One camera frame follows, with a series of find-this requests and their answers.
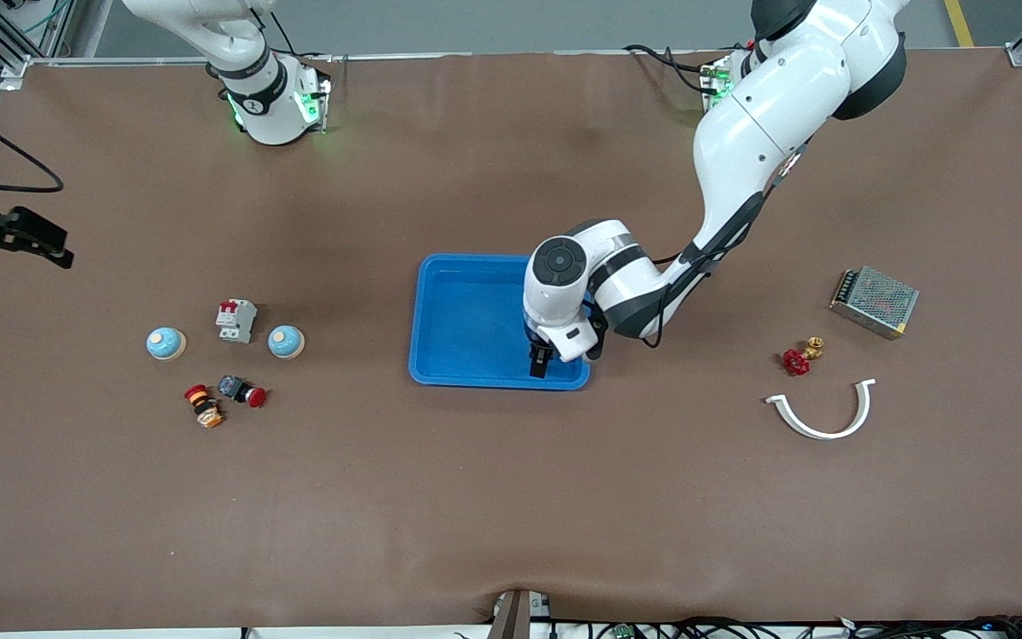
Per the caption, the blue desk bell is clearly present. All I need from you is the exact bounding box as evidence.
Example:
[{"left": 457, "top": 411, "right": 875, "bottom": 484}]
[
  {"left": 266, "top": 325, "right": 306, "bottom": 360},
  {"left": 145, "top": 327, "right": 187, "bottom": 362}
]

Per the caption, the blue plastic tray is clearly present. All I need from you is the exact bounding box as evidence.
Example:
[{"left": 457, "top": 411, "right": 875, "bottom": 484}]
[{"left": 408, "top": 254, "right": 593, "bottom": 392}]

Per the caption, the white red circuit breaker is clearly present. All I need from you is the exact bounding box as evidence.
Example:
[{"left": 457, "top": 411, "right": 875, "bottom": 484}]
[{"left": 216, "top": 299, "right": 258, "bottom": 344}]

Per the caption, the red orange emergency stop button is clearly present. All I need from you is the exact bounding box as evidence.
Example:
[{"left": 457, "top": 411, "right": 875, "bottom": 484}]
[{"left": 184, "top": 384, "right": 226, "bottom": 430}]

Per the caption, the red black emergency stop button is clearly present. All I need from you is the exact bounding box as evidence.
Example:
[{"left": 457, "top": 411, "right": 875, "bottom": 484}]
[{"left": 216, "top": 375, "right": 268, "bottom": 409}]

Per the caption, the white half-round pipe clamp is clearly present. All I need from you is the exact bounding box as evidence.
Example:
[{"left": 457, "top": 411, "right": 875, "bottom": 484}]
[{"left": 765, "top": 379, "right": 877, "bottom": 441}]

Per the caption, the metal mesh power supply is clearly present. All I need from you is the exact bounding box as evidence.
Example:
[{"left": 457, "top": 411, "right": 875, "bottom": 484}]
[{"left": 829, "top": 265, "right": 920, "bottom": 341}]

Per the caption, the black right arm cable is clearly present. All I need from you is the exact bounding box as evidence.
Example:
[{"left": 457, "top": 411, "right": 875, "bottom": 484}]
[{"left": 0, "top": 93, "right": 66, "bottom": 194}]

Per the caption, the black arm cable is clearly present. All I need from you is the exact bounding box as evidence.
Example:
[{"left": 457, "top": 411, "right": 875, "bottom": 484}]
[
  {"left": 640, "top": 244, "right": 707, "bottom": 349},
  {"left": 0, "top": 93, "right": 66, "bottom": 194}
]

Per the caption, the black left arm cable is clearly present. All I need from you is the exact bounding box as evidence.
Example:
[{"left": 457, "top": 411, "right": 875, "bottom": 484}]
[{"left": 640, "top": 244, "right": 707, "bottom": 349}]

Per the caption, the brass valve red handle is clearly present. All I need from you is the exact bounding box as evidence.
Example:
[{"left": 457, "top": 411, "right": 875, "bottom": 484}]
[{"left": 782, "top": 336, "right": 825, "bottom": 376}]

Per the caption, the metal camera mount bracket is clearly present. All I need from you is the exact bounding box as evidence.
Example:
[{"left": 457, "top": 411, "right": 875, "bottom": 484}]
[{"left": 486, "top": 589, "right": 553, "bottom": 639}]

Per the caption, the black base cable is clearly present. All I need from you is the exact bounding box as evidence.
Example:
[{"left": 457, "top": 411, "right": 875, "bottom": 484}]
[{"left": 623, "top": 43, "right": 709, "bottom": 94}]

